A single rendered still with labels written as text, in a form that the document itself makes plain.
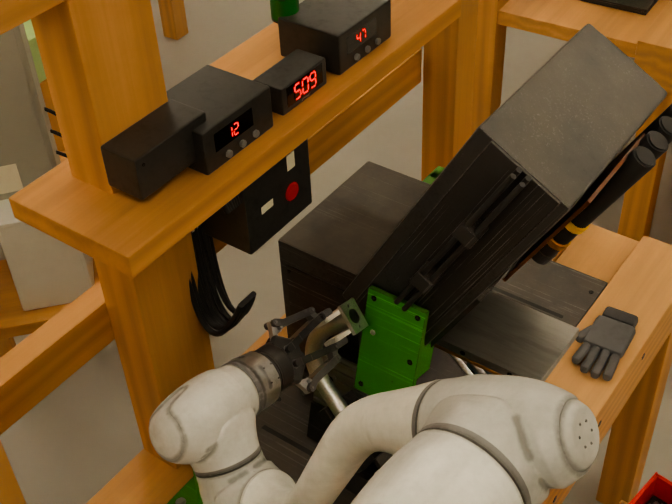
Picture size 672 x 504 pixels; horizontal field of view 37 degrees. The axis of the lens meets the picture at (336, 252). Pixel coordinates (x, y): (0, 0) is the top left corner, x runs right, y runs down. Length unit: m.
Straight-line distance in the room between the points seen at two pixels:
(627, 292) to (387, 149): 2.12
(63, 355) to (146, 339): 0.14
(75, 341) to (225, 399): 0.38
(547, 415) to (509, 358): 0.83
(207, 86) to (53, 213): 0.31
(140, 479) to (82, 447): 1.26
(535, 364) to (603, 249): 0.69
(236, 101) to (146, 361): 0.49
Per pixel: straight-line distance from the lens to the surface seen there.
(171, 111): 1.50
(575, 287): 2.27
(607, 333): 2.15
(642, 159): 1.53
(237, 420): 1.43
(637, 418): 2.71
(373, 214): 1.89
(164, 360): 1.77
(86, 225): 1.46
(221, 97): 1.55
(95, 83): 1.42
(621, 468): 2.87
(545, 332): 1.83
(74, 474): 3.16
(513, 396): 0.98
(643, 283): 2.31
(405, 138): 4.30
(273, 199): 1.64
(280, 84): 1.61
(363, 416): 1.15
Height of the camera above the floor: 2.42
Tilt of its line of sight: 41 degrees down
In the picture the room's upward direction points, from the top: 3 degrees counter-clockwise
